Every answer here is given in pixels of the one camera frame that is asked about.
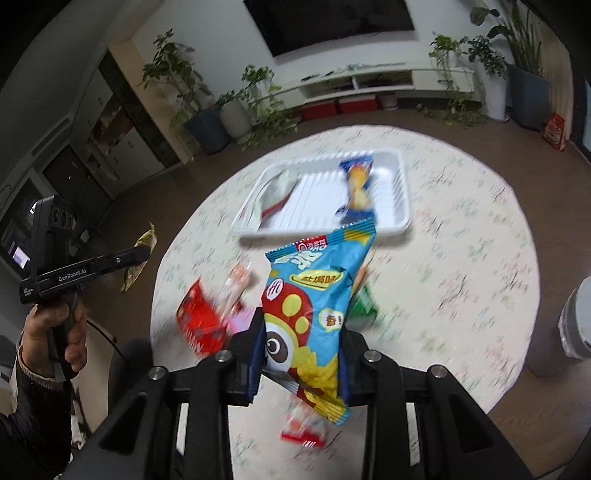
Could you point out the golden snack packet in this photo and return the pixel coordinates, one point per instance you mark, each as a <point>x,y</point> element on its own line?
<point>145,237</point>

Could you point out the red storage box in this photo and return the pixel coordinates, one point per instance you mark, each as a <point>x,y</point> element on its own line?
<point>318,110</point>
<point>358,105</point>

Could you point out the large-leaf plant in blue pot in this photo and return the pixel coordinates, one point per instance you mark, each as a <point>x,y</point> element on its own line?
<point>528,101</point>

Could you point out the silver snack packet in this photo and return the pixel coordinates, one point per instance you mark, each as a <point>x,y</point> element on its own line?
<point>272,194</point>

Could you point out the white television cabinet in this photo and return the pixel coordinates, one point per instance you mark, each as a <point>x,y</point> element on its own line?
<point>415,81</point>

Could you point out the person's left hand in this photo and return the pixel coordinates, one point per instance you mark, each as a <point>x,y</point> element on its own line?
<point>34,341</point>

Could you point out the built-in wall cabinet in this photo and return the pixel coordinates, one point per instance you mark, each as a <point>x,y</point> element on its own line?
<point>120,124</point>

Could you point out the trailing plant in grey pot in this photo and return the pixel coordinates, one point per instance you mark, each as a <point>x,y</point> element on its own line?
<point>235,120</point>

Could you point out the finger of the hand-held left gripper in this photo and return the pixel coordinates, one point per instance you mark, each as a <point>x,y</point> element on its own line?
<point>142,255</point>

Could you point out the black wall television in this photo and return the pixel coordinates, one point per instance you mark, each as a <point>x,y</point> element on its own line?
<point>323,23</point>

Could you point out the small teal object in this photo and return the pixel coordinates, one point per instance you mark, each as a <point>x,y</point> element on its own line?
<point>358,66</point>

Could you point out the leafy tree in blue pot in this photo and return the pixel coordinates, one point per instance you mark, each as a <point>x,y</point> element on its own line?
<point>205,131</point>

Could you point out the red chocolate-ball snack packet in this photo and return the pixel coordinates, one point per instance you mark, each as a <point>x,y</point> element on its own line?
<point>198,318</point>

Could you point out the bushy plant in white pot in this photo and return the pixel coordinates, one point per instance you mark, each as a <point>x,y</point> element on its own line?
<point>494,97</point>

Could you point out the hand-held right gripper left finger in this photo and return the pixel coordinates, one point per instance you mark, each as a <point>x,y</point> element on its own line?
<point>256,355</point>

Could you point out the dark door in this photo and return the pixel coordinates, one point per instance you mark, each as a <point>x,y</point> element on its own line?
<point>74,184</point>

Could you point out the person's left forearm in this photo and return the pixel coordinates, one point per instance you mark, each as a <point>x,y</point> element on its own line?
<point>27,415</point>

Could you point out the blue fish-print snack packet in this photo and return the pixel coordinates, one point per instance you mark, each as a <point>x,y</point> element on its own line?
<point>314,295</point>

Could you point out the orange green snack packet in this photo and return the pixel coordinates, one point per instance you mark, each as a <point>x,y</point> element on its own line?
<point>362,300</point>

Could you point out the blue cake snack packet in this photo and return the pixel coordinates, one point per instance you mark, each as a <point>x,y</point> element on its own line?
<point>358,184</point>

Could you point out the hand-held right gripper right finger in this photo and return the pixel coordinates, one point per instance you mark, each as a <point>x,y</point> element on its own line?
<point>353,369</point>

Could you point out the small white pot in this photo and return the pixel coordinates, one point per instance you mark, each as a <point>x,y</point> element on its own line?
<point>388,101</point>

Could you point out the red paper bag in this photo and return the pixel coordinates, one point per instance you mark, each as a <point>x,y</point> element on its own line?
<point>555,134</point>

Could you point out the white trash bin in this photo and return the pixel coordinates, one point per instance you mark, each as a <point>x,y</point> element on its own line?
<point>575,318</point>

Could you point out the red white snack packet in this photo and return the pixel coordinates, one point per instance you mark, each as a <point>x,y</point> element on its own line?
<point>302,434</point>

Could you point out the trailing vine plant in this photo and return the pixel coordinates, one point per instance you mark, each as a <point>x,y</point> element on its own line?
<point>445,50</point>

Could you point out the white plastic tray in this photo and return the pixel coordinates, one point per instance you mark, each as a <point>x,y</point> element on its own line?
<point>314,194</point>

